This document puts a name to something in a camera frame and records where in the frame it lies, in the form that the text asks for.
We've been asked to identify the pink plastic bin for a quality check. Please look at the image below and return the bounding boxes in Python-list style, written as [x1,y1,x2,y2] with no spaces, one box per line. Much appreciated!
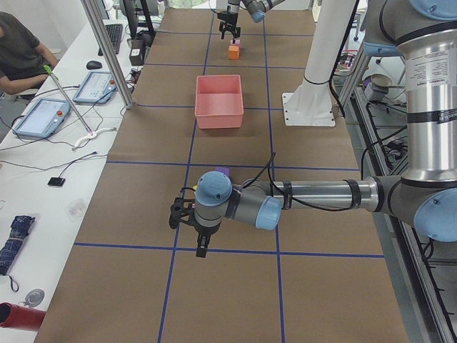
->
[194,74,244,129]

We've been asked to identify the black keyboard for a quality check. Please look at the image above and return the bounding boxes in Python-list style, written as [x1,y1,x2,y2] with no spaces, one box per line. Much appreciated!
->
[104,24,124,54]

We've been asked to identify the small black square device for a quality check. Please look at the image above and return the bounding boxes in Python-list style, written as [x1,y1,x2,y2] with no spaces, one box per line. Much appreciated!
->
[47,177,66,187]

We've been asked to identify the red cylinder bottle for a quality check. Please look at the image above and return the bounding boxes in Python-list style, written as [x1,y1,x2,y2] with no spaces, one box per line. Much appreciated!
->
[1,302,46,332]

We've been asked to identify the black box with label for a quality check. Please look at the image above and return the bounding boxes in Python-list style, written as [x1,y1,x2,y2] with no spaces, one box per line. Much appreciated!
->
[129,39,146,66]

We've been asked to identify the grey reacher stick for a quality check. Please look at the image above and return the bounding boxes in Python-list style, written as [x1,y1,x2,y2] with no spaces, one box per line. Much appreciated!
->
[44,65,117,151]

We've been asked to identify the purple foam block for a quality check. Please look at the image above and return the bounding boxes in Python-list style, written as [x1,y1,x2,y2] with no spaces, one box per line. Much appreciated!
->
[215,166,230,176]

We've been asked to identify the aluminium frame post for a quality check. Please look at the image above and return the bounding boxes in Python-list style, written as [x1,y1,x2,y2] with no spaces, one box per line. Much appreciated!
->
[81,0,134,109]

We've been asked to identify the seated person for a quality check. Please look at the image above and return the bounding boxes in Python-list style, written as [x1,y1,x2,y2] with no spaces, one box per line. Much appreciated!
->
[1,12,58,95]

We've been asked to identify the orange foam block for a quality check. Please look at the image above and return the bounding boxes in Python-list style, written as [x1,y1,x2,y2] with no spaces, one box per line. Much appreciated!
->
[228,44,241,60]

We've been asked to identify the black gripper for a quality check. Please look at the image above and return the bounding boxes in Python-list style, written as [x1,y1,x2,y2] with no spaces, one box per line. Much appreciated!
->
[196,228,214,258]
[218,11,239,43]

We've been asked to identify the folded dark blue umbrella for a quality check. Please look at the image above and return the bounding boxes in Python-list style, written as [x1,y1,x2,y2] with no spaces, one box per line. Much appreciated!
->
[1,215,36,276]

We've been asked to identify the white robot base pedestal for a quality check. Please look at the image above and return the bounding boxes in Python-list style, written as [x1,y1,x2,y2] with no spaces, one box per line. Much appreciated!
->
[282,0,358,127]

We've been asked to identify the black computer mouse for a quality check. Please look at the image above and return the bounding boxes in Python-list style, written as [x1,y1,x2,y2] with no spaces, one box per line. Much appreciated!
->
[86,60,102,70]

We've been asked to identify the blue teach pendant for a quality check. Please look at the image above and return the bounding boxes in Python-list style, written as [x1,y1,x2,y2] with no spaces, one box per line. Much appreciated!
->
[14,98,71,139]
[73,71,116,105]

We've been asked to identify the near blue teach pendant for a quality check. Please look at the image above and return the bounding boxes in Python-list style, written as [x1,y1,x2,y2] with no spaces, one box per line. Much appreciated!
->
[14,98,71,139]

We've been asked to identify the far blue teach pendant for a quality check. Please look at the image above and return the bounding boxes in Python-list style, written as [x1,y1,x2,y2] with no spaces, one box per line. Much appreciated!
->
[73,71,116,105]

